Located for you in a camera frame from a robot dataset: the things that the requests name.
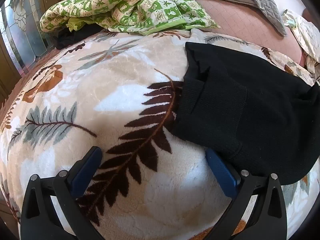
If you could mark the black pants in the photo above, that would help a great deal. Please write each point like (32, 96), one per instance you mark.
(250, 117)

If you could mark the green checked quilt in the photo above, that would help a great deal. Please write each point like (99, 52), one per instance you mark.
(125, 2)

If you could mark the patterned glass door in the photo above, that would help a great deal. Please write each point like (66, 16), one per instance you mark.
(22, 30)

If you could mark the cream printed quilt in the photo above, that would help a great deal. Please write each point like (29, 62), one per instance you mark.
(305, 35)

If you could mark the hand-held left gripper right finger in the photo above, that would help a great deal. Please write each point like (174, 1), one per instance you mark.
(222, 173)

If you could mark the pink bed sheet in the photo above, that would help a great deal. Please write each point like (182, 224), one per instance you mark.
(250, 22)

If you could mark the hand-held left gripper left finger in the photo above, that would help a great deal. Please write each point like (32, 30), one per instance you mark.
(85, 171)

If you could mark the wooden door frame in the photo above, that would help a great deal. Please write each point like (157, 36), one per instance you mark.
(6, 75)

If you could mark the leaf print fleece blanket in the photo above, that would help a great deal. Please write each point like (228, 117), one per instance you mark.
(100, 92)

